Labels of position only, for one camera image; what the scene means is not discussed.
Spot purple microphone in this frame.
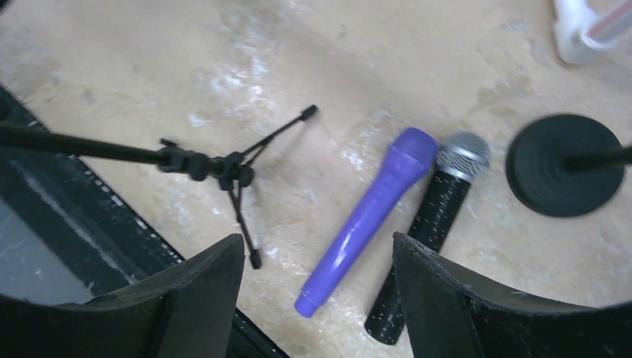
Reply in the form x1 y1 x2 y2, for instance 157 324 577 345
294 127 438 318

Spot black speckled condenser microphone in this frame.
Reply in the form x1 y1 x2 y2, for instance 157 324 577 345
364 132 491 345

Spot black round-base microphone stand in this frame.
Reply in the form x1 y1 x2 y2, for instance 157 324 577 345
505 113 631 218

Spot black tripod stand with shockmount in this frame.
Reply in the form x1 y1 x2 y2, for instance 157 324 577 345
1 105 318 269

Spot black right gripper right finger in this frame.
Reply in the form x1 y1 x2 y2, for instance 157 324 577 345
393 232 631 357

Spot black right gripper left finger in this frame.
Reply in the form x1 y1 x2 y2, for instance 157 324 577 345
1 234 244 357

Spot white PVC pipe frame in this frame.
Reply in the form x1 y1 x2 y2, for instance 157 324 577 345
552 0 631 65

